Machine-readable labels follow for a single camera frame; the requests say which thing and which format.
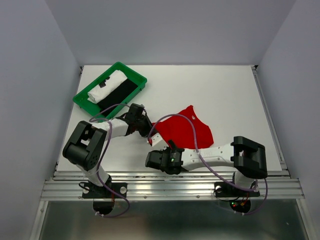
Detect red t shirt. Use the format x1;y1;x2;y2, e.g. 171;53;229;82
155;105;214;150

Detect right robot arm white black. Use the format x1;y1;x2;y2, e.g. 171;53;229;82
145;133;268;195

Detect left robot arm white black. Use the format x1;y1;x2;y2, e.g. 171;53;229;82
62;115;152;197

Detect black rolled t shirt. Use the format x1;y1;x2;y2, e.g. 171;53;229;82
97;78;138;112

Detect white rolled t shirt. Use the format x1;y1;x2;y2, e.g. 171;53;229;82
87;70;127;104

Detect green plastic tray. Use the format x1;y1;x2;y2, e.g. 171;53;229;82
73;62;147;119

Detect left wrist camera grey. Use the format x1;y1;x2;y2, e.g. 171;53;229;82
126;103;145;119

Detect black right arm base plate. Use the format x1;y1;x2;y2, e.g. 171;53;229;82
214;181;260;198

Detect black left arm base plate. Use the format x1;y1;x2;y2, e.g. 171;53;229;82
78;181;128;199

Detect aluminium frame rails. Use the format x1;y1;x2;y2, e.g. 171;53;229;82
30;65;317;240

